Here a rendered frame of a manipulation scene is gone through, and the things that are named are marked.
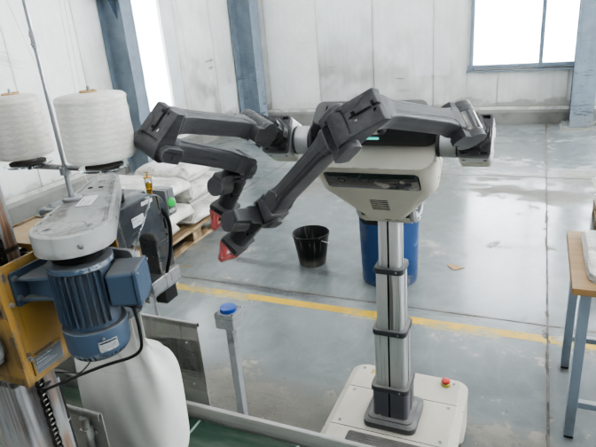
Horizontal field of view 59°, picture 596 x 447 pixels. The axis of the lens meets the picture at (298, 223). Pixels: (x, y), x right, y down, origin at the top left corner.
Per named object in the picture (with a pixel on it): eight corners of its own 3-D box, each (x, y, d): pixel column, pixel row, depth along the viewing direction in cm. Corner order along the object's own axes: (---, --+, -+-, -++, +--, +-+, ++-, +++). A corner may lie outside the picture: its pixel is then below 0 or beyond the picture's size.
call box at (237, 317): (245, 320, 198) (243, 306, 196) (234, 331, 191) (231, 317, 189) (226, 317, 201) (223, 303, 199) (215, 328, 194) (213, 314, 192)
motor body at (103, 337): (145, 336, 136) (127, 247, 127) (104, 372, 123) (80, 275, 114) (99, 327, 142) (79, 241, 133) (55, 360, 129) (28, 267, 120)
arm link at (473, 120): (488, 135, 138) (479, 117, 140) (485, 121, 129) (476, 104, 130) (454, 151, 141) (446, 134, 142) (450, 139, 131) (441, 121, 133)
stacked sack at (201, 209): (232, 205, 535) (231, 191, 530) (195, 230, 479) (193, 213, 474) (197, 202, 552) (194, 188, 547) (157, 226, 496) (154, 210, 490)
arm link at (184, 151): (167, 144, 123) (137, 123, 128) (157, 165, 125) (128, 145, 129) (264, 162, 161) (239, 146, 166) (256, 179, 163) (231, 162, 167)
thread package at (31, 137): (68, 151, 143) (53, 88, 137) (24, 165, 131) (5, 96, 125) (28, 150, 149) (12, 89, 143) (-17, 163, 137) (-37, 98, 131)
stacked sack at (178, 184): (195, 189, 471) (192, 173, 465) (147, 215, 414) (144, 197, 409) (156, 187, 487) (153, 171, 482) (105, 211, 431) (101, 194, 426)
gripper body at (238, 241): (218, 241, 149) (231, 224, 145) (237, 228, 158) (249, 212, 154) (234, 257, 149) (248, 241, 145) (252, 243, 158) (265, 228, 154)
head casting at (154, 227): (177, 265, 180) (162, 181, 169) (129, 300, 159) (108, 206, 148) (108, 256, 192) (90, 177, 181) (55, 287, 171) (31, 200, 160)
